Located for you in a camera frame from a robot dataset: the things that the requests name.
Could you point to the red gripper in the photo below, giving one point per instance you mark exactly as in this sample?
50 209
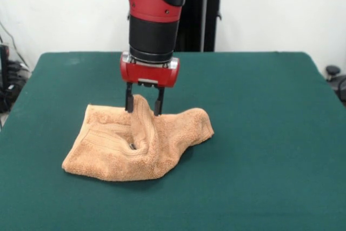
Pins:
148 75

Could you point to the tan terry towel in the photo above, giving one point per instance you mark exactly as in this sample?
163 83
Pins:
108 160

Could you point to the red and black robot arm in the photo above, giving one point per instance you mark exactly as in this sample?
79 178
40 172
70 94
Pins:
154 30

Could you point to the dark green table cloth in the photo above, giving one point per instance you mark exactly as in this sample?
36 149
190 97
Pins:
256 147

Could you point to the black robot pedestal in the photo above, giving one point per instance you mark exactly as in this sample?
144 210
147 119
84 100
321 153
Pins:
205 12

